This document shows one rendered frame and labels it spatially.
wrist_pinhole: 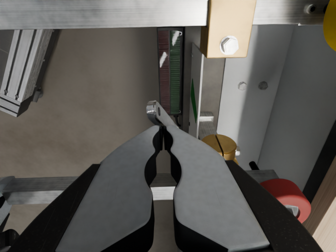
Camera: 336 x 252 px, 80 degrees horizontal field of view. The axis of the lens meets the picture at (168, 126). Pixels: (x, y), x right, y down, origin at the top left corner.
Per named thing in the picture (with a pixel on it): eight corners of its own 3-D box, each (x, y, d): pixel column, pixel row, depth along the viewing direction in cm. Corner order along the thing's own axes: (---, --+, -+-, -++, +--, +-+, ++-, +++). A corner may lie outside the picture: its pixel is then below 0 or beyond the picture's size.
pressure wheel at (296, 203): (227, 179, 40) (249, 237, 30) (233, 146, 36) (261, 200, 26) (268, 178, 40) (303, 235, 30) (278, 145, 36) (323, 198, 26)
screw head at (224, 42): (218, 54, 24) (221, 56, 23) (220, 35, 23) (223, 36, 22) (236, 54, 24) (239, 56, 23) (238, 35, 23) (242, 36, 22)
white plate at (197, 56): (186, 157, 49) (191, 189, 40) (190, 42, 36) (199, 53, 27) (188, 157, 49) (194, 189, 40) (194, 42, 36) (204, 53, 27)
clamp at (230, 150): (194, 194, 38) (198, 218, 34) (198, 133, 31) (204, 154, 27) (223, 193, 38) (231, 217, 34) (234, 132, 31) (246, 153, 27)
